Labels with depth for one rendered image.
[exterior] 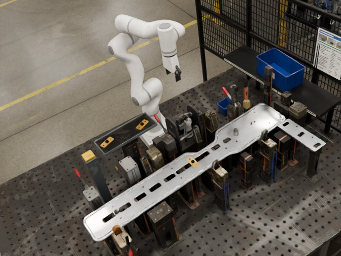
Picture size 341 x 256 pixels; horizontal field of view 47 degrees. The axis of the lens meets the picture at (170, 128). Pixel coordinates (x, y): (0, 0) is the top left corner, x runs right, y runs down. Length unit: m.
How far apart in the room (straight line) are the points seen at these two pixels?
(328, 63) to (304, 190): 0.80
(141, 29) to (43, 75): 3.21
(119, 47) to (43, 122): 2.32
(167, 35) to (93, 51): 3.42
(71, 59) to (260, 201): 3.56
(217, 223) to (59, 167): 1.23
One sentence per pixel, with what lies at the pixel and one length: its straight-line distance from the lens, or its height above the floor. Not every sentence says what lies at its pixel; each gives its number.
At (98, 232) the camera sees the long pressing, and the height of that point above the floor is 1.00.
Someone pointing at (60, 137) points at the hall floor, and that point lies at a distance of 4.25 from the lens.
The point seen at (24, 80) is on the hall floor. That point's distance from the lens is 5.30.
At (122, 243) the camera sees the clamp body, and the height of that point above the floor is 1.06.
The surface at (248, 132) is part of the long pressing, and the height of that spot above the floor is 1.00.
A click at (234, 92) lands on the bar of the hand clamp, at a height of 1.16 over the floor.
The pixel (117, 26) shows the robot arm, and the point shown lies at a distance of 2.30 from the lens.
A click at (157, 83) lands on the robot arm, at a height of 1.19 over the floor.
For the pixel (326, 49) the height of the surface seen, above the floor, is 1.32.
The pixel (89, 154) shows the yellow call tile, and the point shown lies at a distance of 2.30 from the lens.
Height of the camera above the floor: 2.78
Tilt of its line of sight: 45 degrees down
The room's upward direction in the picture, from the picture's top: 11 degrees counter-clockwise
